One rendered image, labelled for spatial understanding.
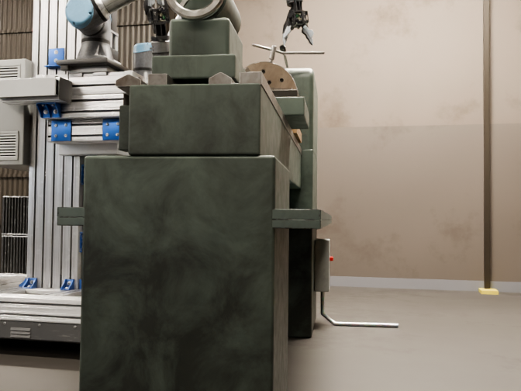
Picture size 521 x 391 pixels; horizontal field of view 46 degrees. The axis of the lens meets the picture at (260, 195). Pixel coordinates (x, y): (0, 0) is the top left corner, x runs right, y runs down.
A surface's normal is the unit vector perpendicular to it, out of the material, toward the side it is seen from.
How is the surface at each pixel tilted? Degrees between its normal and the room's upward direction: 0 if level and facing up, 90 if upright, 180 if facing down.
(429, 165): 90
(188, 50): 90
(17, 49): 90
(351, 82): 90
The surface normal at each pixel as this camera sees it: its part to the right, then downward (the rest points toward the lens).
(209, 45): -0.12, -0.04
